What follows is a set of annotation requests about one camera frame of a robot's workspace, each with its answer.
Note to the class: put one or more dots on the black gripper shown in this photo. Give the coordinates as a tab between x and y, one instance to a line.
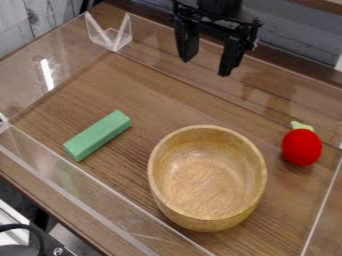
225	15

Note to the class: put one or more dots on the green rectangular block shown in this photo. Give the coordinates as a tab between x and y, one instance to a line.
85	143

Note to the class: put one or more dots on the wooden bowl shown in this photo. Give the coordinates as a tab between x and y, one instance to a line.
207	177

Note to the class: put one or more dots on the red plush strawberry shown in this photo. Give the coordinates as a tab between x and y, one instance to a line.
301	145

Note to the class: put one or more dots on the clear acrylic enclosure wall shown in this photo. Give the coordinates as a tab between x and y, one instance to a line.
63	82

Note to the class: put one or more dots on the black metal frame bracket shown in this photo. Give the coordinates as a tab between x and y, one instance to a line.
54	247

